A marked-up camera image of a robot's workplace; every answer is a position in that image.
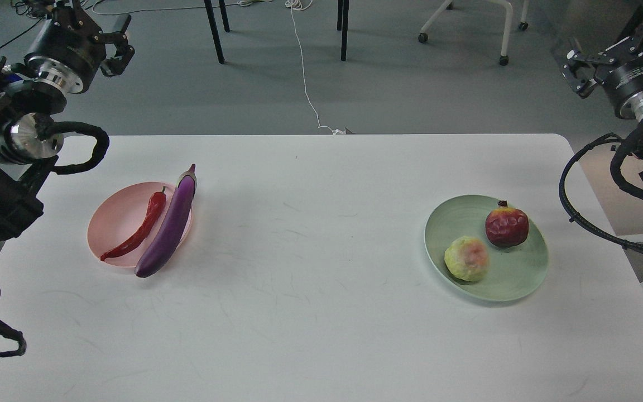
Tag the green plate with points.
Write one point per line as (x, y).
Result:
(514, 272)

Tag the purple eggplant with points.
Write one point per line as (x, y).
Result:
(171, 231)

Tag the red chili pepper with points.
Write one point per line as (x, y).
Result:
(154, 210)

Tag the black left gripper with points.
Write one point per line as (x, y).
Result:
(66, 40)

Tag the black table legs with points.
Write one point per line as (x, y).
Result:
(288, 24)

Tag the white wheeled chair base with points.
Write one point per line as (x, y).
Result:
(513, 17)

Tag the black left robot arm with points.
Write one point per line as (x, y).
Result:
(32, 144)

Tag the red pomegranate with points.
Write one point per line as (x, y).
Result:
(506, 226)

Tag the yellow green fruit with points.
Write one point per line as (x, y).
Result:
(467, 259)

